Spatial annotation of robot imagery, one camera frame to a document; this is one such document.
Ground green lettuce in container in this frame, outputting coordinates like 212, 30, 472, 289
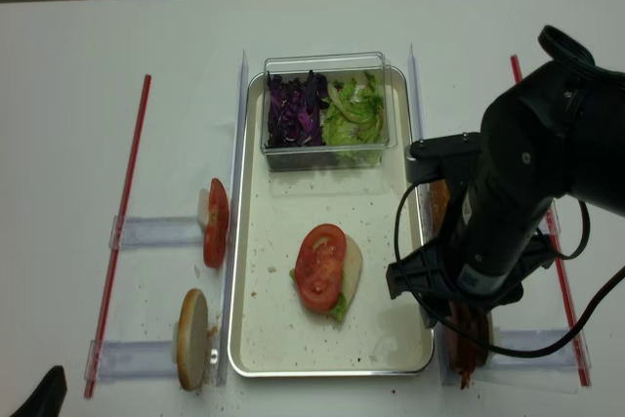
321, 71, 385, 146

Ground clear pusher track lower right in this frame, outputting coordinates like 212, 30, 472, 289
485, 328, 577, 370

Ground clear long rail right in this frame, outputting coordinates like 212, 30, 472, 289
407, 44, 460, 388

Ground clear pusher track lower left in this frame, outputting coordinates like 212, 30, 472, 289
84, 340, 178, 383

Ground clear plastic sheet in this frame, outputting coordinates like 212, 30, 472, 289
472, 368, 581, 394

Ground tomato slice on stack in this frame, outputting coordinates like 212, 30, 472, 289
294, 224, 347, 313

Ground clear long rail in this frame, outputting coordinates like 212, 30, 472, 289
215, 51, 249, 387
407, 44, 460, 388

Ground bun base with lettuce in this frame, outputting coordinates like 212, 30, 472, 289
289, 234, 363, 323

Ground purple cabbage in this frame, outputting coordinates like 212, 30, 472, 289
267, 70, 329, 148

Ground red right guide rail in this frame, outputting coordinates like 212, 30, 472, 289
510, 54, 591, 388

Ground clear long rail left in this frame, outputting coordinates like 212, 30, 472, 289
215, 51, 249, 387

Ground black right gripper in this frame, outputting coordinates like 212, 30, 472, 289
386, 234, 555, 312

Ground white pusher block upper left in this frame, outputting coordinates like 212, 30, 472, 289
196, 188, 210, 230

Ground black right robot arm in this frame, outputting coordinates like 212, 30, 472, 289
386, 25, 624, 311

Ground red guide rail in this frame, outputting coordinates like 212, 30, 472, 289
510, 54, 591, 388
83, 74, 151, 400

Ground red left guide rail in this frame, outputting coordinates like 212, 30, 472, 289
83, 74, 151, 400

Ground bun bottom half standing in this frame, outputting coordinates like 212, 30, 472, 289
176, 288, 208, 391

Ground standing meat slices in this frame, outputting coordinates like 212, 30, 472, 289
446, 302, 492, 390

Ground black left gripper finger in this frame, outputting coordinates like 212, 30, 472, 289
12, 365, 66, 417

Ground clear plastic salad container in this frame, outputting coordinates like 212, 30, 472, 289
260, 52, 396, 172

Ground standing tomato slices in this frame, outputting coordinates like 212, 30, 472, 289
203, 178, 229, 269

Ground clear pusher track upper left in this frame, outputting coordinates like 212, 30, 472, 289
108, 216, 203, 250

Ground metal tray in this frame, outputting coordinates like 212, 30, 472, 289
228, 70, 434, 378

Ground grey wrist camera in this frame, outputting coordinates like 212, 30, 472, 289
405, 132, 480, 186

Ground black cable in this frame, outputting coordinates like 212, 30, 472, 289
393, 181, 625, 358

